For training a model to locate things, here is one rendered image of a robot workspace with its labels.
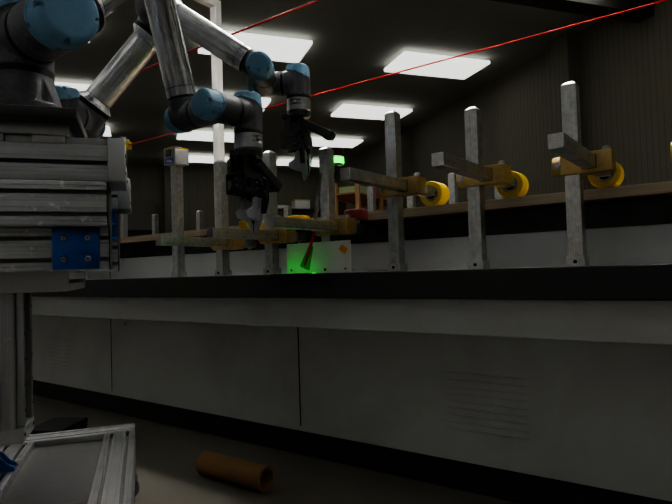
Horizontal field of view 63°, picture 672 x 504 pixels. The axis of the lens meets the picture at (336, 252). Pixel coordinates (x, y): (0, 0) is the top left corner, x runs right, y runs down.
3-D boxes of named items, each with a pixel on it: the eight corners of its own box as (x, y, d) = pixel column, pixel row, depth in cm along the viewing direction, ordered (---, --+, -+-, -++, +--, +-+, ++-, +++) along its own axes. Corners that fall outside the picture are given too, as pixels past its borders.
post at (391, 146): (399, 272, 161) (394, 108, 162) (389, 272, 163) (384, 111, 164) (405, 272, 164) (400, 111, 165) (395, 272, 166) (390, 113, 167)
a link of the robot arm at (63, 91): (25, 126, 155) (25, 79, 156) (50, 138, 169) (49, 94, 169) (68, 125, 155) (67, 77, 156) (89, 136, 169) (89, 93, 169)
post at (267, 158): (273, 288, 190) (269, 149, 192) (265, 288, 192) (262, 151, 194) (279, 287, 193) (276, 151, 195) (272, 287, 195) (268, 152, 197)
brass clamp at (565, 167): (612, 169, 127) (611, 147, 127) (551, 176, 135) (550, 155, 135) (616, 172, 132) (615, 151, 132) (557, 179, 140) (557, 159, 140)
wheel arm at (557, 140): (565, 147, 106) (565, 128, 106) (546, 150, 108) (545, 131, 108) (614, 178, 146) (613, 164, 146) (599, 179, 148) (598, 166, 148)
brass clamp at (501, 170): (504, 182, 141) (503, 162, 142) (455, 188, 149) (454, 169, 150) (512, 184, 146) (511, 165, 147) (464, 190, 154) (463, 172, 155)
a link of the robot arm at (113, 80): (39, 118, 168) (152, -20, 169) (63, 131, 183) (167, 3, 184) (70, 143, 167) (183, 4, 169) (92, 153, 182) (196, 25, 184)
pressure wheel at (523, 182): (512, 164, 159) (490, 182, 163) (528, 186, 156) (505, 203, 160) (519, 167, 164) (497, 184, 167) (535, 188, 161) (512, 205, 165)
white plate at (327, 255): (350, 272, 170) (349, 239, 170) (286, 274, 185) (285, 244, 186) (351, 272, 170) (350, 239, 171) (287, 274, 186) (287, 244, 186)
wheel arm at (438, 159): (445, 165, 121) (444, 148, 121) (430, 167, 123) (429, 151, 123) (519, 188, 161) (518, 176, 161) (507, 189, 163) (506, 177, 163)
